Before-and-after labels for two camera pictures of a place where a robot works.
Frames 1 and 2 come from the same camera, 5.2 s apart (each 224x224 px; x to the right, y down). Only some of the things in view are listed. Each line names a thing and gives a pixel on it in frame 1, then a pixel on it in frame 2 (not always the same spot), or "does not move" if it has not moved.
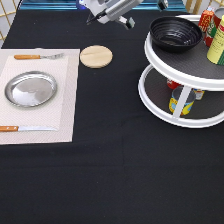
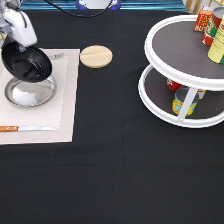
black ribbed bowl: (174, 34) → (31, 65)
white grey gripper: (108, 10) → (19, 27)
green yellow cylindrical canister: (215, 52) does not move
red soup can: (215, 22) does not move
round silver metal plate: (30, 89) does not move
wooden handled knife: (24, 129) does not move
